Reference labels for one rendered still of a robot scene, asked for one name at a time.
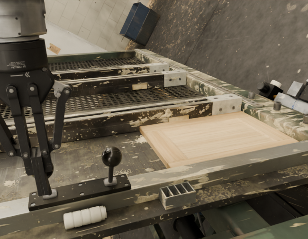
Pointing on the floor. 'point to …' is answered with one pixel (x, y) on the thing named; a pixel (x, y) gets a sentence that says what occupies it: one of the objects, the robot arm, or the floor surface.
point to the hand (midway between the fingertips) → (40, 172)
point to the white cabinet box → (66, 41)
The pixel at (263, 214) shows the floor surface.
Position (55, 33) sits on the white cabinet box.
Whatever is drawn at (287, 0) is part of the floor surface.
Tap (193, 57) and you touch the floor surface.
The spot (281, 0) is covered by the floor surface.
